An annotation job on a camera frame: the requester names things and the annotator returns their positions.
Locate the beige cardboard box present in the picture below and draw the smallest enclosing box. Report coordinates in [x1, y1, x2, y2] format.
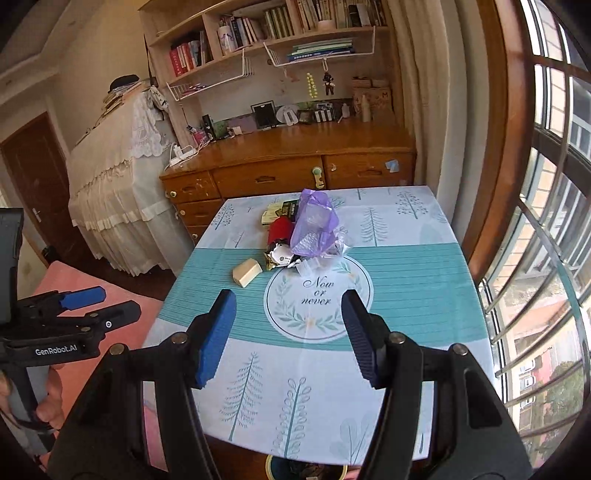
[231, 258, 263, 288]

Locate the purple plastic wrapper bag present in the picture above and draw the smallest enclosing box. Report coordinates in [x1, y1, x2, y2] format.
[290, 189, 339, 258]

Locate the yellow-rimmed dark trash bin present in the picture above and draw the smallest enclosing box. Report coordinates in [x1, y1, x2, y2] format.
[266, 455, 348, 480]

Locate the person's left hand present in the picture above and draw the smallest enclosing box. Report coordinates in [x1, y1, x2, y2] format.
[0, 363, 66, 432]

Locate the pink bed blanket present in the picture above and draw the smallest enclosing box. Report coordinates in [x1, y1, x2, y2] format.
[35, 261, 175, 428]

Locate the cream lace furniture cover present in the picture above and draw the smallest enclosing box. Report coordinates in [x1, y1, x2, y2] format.
[66, 89, 193, 276]

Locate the brown wooden door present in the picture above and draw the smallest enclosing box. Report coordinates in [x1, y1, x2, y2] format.
[1, 113, 93, 268]

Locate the window with metal bars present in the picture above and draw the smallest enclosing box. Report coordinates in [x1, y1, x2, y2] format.
[479, 1, 590, 468]

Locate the tree-print teal tablecloth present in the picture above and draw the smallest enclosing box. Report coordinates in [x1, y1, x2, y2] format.
[146, 186, 493, 465]

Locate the white power strip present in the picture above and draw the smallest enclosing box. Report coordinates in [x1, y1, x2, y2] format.
[168, 144, 197, 167]

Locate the crumpled gold black wrapper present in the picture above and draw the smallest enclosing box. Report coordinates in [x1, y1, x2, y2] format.
[263, 241, 301, 271]

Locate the wooden drawer dresser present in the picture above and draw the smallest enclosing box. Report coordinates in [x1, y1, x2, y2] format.
[160, 118, 416, 240]

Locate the clear plastic wrapper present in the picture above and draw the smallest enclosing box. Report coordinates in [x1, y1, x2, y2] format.
[295, 227, 349, 277]

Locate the wooden bookshelf with books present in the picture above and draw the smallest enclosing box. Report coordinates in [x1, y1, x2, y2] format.
[138, 1, 396, 145]

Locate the beige curtain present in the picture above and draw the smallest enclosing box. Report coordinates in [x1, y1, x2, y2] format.
[388, 1, 489, 241]

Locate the black picture frame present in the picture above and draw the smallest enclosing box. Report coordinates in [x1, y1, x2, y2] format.
[250, 100, 277, 130]

